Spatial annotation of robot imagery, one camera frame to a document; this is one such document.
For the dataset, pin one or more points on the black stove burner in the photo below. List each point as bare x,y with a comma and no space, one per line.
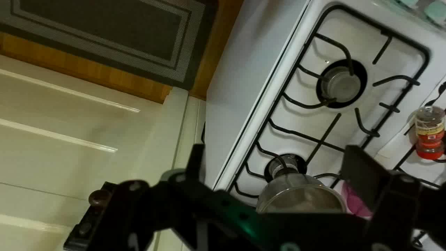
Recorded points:
342,83
286,163

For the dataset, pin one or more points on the white gas stove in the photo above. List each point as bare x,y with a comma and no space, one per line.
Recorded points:
251,69

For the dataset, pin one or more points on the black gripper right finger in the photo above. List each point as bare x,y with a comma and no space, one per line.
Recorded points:
363,171

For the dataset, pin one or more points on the silver metal bowl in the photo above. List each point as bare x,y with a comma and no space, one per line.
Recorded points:
297,195

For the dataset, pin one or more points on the grey floor rug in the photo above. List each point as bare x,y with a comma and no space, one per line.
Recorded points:
92,27

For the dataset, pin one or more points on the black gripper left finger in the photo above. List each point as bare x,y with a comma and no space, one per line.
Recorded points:
195,161

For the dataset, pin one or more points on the cream panel door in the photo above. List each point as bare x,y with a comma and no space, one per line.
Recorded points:
70,139

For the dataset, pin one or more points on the pink plastic cup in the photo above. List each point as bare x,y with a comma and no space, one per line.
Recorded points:
357,203

